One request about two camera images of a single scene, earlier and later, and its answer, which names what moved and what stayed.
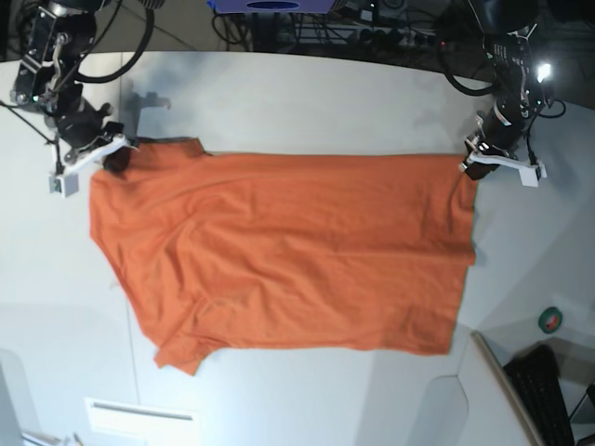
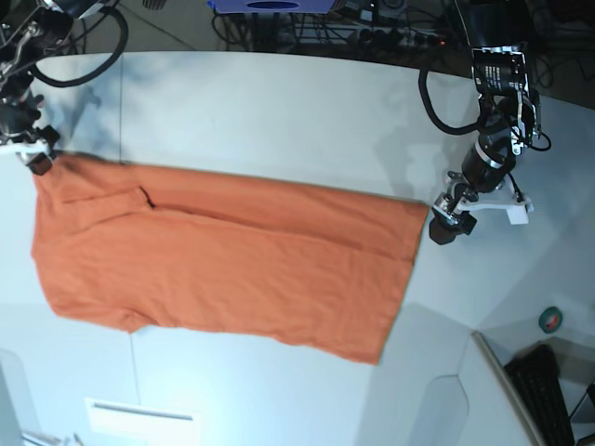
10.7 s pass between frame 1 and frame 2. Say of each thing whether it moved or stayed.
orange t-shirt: moved
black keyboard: stayed
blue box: stayed
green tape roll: stayed
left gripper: moved
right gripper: moved
